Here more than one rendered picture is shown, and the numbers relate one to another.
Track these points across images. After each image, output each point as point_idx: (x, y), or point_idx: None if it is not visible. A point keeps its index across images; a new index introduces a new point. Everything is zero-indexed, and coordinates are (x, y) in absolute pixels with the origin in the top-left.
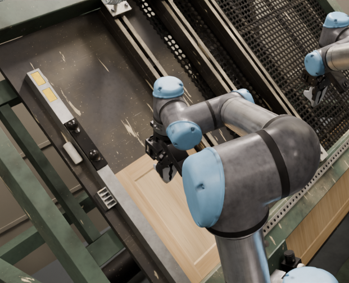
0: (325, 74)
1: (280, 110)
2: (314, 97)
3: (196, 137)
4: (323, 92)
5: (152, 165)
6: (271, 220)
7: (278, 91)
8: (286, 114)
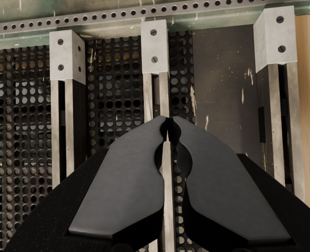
0: None
1: (78, 149)
2: (287, 191)
3: None
4: (136, 172)
5: None
6: (259, 2)
7: (58, 182)
8: (75, 137)
